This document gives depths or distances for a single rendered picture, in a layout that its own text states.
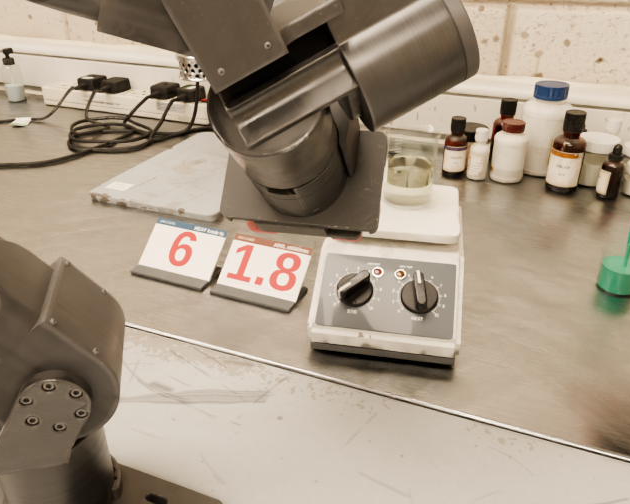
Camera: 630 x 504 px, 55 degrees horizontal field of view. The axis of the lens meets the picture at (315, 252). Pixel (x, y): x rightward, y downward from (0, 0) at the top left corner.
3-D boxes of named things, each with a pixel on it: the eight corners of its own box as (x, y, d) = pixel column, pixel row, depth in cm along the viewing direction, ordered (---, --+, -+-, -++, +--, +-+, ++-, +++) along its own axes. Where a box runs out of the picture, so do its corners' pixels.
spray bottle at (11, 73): (18, 97, 130) (6, 46, 125) (31, 99, 129) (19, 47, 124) (4, 101, 127) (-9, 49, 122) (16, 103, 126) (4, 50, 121)
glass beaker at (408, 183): (403, 220, 57) (410, 138, 53) (368, 201, 61) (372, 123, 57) (449, 205, 60) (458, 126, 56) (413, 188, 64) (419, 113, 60)
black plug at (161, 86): (161, 102, 111) (160, 90, 110) (142, 100, 113) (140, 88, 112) (182, 93, 117) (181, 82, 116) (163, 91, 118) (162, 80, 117)
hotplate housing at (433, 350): (457, 371, 51) (469, 291, 47) (305, 353, 53) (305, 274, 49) (454, 248, 70) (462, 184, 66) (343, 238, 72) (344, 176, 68)
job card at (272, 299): (289, 313, 58) (288, 276, 56) (209, 293, 61) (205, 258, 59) (314, 282, 63) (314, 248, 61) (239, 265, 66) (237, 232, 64)
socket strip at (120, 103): (208, 126, 112) (206, 102, 110) (43, 104, 125) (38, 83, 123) (223, 118, 116) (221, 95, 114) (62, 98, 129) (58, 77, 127)
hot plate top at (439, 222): (460, 245, 53) (461, 236, 53) (327, 234, 55) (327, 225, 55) (457, 193, 64) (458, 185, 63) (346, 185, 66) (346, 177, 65)
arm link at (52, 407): (98, 283, 37) (0, 294, 36) (84, 375, 29) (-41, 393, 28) (115, 363, 40) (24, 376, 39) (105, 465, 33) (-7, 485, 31)
